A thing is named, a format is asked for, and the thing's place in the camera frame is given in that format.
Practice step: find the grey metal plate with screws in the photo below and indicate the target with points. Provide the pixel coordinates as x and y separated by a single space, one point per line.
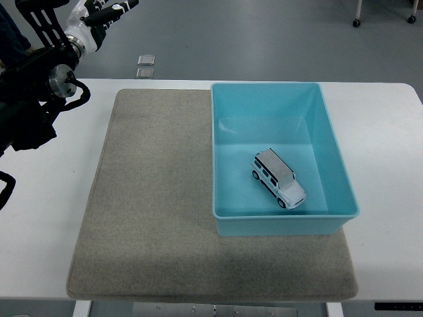
215 311

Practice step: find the black table control panel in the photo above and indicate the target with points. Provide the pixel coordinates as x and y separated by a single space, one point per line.
398 306

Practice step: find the blue plastic box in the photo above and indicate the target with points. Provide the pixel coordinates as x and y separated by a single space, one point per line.
231 185

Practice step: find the person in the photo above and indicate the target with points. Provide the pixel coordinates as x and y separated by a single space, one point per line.
10 36

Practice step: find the white toy car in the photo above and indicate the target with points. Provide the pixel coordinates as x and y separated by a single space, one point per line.
277 175

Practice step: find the white cart leg with caster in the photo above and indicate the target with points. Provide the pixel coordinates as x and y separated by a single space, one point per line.
357 16
412 14

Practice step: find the silver floor outlet plate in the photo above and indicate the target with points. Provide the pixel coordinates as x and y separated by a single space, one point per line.
145 73
146 59

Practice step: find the beige fabric mat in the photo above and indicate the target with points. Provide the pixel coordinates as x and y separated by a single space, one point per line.
148 214

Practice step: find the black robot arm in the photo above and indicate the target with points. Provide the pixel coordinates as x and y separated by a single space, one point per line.
26 109

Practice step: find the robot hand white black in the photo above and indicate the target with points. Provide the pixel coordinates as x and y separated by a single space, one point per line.
77 21

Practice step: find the white table leg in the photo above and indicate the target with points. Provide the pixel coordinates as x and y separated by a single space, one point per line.
334 310
81 309

